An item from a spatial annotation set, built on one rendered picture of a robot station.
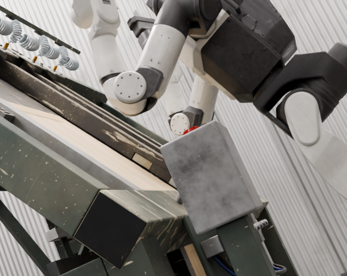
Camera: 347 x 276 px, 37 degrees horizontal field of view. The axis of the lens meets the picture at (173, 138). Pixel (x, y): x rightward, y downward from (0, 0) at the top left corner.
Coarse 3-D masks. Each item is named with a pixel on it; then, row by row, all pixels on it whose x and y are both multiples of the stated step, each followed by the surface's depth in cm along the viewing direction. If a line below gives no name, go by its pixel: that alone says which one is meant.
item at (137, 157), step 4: (136, 156) 197; (140, 156) 197; (136, 160) 197; (140, 160) 197; (144, 160) 196; (148, 160) 196; (140, 164) 197; (144, 164) 196; (148, 164) 196; (148, 168) 196
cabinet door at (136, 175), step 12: (24, 108) 163; (36, 120) 156; (48, 120) 168; (60, 120) 181; (60, 132) 160; (72, 132) 173; (84, 132) 186; (72, 144) 152; (84, 144) 163; (96, 144) 177; (96, 156) 155; (108, 156) 166; (120, 156) 178; (120, 168) 157; (132, 168) 170; (132, 180) 149; (144, 180) 160; (156, 180) 171
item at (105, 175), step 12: (12, 108) 138; (12, 120) 136; (24, 120) 135; (36, 132) 134; (48, 132) 134; (48, 144) 133; (60, 144) 132; (72, 156) 131; (84, 156) 130; (84, 168) 129; (96, 168) 128; (108, 168) 132; (108, 180) 127; (120, 180) 126
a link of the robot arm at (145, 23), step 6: (132, 18) 194; (138, 18) 195; (144, 18) 197; (150, 18) 199; (132, 24) 194; (138, 24) 194; (144, 24) 195; (150, 24) 197; (132, 30) 197; (138, 30) 193; (144, 30) 193; (150, 30) 191; (138, 36) 195; (144, 36) 191; (138, 42) 195; (144, 42) 190
